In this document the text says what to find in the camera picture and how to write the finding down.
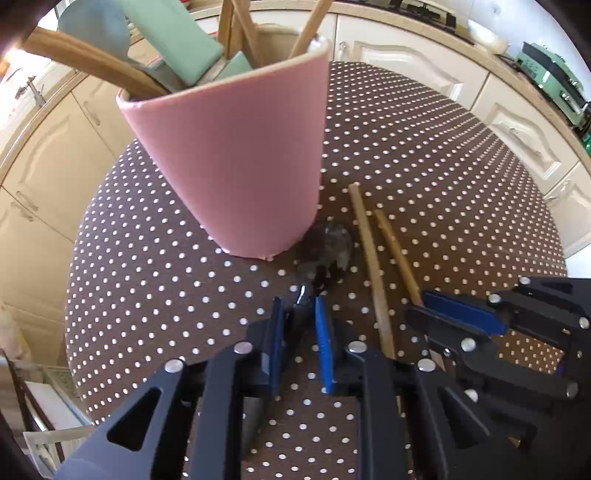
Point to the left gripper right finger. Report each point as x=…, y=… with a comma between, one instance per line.
x=411, y=415

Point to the teal handled utensil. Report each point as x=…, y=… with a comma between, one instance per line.
x=181, y=43

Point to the chrome sink faucet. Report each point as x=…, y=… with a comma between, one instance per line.
x=30, y=87

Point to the green kitchen appliance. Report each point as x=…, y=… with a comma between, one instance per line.
x=550, y=73

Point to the black gas stove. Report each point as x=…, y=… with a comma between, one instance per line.
x=430, y=12

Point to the brown polka dot tablecloth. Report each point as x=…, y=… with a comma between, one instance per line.
x=147, y=284

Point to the dark metal spoon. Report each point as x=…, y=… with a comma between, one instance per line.
x=323, y=257

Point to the pink utensil holder cup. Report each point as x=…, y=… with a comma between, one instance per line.
x=244, y=154

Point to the white bowl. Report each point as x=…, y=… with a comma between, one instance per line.
x=486, y=39

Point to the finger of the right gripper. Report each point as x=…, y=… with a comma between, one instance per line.
x=443, y=336
x=535, y=304

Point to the curved wooden chopstick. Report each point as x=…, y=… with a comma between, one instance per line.
x=369, y=248

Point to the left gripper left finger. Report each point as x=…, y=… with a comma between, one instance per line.
x=186, y=419

